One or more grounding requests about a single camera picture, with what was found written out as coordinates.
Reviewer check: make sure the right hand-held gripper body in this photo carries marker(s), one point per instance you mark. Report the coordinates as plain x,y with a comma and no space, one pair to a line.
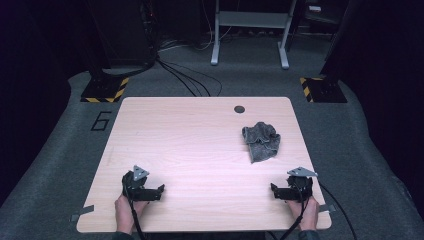
298,186

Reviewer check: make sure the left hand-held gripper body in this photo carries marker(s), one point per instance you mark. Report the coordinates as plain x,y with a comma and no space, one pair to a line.
137,186

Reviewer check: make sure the grey cloth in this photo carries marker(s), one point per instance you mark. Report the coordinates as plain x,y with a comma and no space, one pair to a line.
263,143

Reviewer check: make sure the person's right hand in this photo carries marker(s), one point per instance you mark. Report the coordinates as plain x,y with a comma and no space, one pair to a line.
308,213

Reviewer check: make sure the person's left hand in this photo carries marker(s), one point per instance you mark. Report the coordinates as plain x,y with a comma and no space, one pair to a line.
125,213

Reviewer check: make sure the grey tape strip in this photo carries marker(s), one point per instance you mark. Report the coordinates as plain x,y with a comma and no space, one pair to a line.
82,212
326,208

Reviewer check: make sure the dark round table grommet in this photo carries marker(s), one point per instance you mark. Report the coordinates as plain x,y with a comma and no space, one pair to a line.
239,109

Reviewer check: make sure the black stand base striped tape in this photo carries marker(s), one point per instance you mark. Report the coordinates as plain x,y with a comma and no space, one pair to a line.
103,90
325,90

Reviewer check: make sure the black stand column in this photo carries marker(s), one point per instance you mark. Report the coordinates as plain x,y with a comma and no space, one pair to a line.
336,40
120,36

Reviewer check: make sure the white metal desk frame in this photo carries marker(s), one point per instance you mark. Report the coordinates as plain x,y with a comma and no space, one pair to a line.
251,19

